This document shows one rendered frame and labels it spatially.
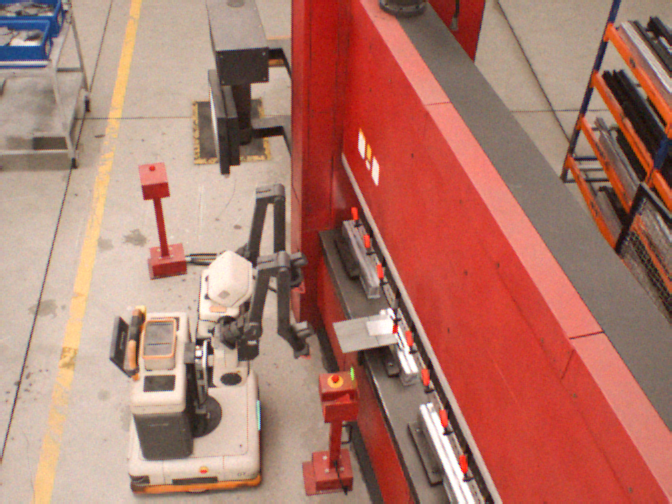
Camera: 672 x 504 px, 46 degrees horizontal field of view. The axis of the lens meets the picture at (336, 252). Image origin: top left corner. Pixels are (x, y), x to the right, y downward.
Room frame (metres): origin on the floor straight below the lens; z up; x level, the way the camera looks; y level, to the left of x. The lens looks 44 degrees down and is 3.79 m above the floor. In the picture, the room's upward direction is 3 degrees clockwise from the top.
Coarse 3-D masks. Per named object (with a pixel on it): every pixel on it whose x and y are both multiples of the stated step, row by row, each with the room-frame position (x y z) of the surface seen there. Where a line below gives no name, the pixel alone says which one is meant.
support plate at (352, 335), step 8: (352, 320) 2.43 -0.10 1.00; (360, 320) 2.44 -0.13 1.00; (368, 320) 2.44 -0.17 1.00; (376, 320) 2.44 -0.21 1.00; (336, 328) 2.38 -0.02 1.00; (344, 328) 2.38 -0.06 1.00; (352, 328) 2.38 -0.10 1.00; (360, 328) 2.39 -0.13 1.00; (344, 336) 2.33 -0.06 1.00; (352, 336) 2.33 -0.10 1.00; (360, 336) 2.34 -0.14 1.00; (368, 336) 2.34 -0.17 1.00; (376, 336) 2.34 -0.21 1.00; (384, 336) 2.35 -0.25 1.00; (392, 336) 2.35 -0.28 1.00; (344, 344) 2.28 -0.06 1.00; (352, 344) 2.29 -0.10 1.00; (360, 344) 2.29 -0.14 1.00; (368, 344) 2.29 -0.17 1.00; (376, 344) 2.30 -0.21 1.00; (384, 344) 2.30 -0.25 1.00; (344, 352) 2.24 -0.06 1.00
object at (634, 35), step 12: (624, 24) 4.62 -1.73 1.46; (636, 24) 4.67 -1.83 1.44; (648, 24) 4.72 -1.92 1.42; (660, 24) 4.65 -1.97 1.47; (624, 36) 4.53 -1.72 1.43; (636, 36) 4.48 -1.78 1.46; (648, 36) 4.52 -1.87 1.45; (660, 36) 4.55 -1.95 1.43; (636, 48) 4.35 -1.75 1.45; (648, 48) 4.37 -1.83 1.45; (660, 48) 4.40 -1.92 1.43; (648, 60) 4.18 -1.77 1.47; (660, 60) 4.23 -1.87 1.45; (648, 72) 4.13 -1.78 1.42; (660, 72) 4.05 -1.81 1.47; (660, 84) 3.97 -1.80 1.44
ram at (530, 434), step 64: (384, 128) 2.68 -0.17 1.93; (384, 192) 2.60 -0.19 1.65; (448, 192) 2.06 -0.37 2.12; (384, 256) 2.52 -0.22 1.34; (448, 256) 1.97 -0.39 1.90; (448, 320) 1.89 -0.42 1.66; (512, 320) 1.54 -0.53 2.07; (448, 384) 1.79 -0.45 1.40; (512, 384) 1.45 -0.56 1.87; (512, 448) 1.36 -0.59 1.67; (576, 448) 1.14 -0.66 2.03
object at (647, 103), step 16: (608, 80) 4.57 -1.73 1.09; (624, 80) 4.52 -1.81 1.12; (624, 96) 4.36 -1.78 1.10; (640, 96) 4.39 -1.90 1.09; (624, 112) 4.24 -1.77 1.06; (640, 112) 4.14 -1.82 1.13; (656, 112) 4.24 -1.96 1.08; (640, 128) 4.02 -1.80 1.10; (656, 128) 3.99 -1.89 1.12; (656, 144) 3.88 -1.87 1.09
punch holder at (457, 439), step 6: (450, 420) 1.72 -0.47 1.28; (456, 420) 1.68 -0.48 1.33; (450, 426) 1.71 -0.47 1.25; (456, 426) 1.67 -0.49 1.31; (456, 432) 1.66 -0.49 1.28; (462, 432) 1.63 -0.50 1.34; (450, 438) 1.68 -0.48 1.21; (456, 438) 1.65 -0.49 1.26; (462, 438) 1.62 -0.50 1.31; (450, 444) 1.67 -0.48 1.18; (456, 444) 1.64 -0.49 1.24; (462, 444) 1.61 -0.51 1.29; (468, 444) 1.59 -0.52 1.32; (456, 450) 1.63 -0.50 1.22; (468, 450) 1.59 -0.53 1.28; (456, 456) 1.62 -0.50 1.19; (468, 456) 1.60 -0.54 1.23; (468, 462) 1.60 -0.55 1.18
